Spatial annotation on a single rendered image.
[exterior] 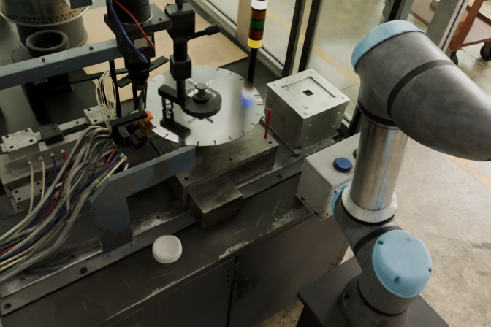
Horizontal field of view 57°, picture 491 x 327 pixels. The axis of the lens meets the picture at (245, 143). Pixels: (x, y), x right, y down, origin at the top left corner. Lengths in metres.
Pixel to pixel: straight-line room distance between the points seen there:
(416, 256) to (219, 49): 1.12
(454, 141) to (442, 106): 0.05
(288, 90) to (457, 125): 0.79
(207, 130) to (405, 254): 0.53
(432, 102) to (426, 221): 1.76
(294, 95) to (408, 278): 0.65
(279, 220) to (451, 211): 1.41
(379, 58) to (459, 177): 2.01
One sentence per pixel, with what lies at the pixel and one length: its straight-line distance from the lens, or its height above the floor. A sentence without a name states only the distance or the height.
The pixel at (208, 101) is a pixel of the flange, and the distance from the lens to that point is 1.19.
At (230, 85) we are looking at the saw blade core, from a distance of 1.27.
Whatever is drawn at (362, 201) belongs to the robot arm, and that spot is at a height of 1.02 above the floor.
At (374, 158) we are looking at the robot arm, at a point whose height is 1.15.
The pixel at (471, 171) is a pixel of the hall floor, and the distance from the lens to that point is 2.74.
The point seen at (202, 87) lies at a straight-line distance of 1.16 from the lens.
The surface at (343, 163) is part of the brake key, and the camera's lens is 1.17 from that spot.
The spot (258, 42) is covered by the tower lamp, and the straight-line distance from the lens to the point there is 1.39.
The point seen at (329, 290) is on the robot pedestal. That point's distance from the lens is 1.13.
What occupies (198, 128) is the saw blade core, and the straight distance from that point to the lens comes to 1.13.
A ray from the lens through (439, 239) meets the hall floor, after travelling 2.34.
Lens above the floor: 1.72
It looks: 44 degrees down
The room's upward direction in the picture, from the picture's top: 7 degrees clockwise
